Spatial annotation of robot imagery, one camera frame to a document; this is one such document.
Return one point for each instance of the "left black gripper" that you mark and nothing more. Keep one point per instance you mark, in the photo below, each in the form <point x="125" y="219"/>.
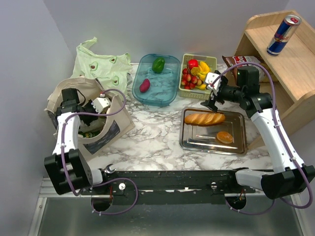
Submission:
<point x="88" y="121"/>

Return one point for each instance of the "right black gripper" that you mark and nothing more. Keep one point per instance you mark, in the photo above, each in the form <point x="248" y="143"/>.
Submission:
<point x="210" y="103"/>

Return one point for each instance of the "beige canvas tote bag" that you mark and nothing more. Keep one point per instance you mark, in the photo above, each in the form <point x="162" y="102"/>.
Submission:
<point x="102" y="131"/>

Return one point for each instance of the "yellow banana bunch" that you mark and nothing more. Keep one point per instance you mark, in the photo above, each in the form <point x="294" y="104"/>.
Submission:
<point x="201" y="71"/>

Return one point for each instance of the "green plastic grocery bag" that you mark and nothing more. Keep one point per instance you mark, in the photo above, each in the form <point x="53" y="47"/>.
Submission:
<point x="111" y="71"/>

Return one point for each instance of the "brown chip bag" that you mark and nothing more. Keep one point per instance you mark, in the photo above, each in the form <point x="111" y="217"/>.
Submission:
<point x="232" y="60"/>

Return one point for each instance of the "purple sweet potato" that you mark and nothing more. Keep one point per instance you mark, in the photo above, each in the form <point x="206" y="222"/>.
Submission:
<point x="144" y="86"/>

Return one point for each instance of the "green bell pepper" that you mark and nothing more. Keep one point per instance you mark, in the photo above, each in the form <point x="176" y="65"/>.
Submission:
<point x="158" y="65"/>

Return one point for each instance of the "snack packet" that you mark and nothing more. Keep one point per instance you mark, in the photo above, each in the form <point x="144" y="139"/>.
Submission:
<point x="92" y="129"/>

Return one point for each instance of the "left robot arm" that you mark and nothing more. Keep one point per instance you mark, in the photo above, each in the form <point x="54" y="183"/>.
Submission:
<point x="66" y="167"/>

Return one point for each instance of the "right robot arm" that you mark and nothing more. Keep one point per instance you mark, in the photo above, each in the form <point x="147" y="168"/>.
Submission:
<point x="290" y="174"/>

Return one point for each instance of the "bread loaf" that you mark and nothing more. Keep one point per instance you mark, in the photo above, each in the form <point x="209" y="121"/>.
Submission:
<point x="204" y="119"/>

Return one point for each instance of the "pale green plastic basket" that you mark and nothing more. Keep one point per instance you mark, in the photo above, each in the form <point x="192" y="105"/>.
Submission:
<point x="196" y="93"/>

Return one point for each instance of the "metal tray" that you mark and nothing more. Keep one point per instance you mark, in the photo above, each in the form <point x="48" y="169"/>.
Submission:
<point x="204" y="138"/>

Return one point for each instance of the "glazed donut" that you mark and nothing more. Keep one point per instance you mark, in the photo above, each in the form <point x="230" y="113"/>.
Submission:
<point x="224" y="137"/>

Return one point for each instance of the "red apple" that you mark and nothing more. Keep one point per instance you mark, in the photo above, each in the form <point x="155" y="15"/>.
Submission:
<point x="192" y="63"/>

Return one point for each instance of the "teal transparent plastic container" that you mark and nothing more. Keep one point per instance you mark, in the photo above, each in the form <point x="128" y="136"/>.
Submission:
<point x="164" y="85"/>

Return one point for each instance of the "wooden shelf unit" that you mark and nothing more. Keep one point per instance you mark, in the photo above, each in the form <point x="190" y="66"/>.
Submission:
<point x="294" y="67"/>

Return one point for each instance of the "red bull can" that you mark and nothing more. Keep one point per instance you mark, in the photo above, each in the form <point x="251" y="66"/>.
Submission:
<point x="283" y="34"/>

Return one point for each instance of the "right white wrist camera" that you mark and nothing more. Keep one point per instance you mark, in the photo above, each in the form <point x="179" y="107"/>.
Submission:
<point x="215" y="81"/>

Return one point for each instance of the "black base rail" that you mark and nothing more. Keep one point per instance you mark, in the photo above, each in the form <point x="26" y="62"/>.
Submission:
<point x="168" y="187"/>

